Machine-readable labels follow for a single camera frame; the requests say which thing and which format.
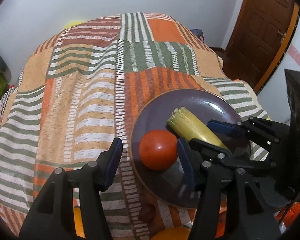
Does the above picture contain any smaller red tomato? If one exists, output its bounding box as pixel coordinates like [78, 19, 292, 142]
[139, 130, 178, 171]

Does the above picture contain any red grape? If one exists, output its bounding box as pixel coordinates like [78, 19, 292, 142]
[138, 203, 156, 224]

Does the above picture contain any brown wooden door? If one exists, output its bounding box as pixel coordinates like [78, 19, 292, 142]
[224, 0, 300, 92]

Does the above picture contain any striped patchwork bedspread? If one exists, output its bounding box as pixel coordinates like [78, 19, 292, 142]
[0, 12, 267, 239]

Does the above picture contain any large orange with sticker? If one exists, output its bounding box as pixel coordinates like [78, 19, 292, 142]
[151, 227, 190, 240]

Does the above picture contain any blue backpack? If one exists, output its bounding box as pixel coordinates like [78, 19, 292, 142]
[191, 29, 204, 42]

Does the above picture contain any purple ceramic plate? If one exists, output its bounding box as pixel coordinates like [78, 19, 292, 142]
[130, 88, 241, 209]

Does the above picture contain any small mandarin orange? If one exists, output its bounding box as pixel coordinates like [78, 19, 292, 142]
[215, 211, 226, 238]

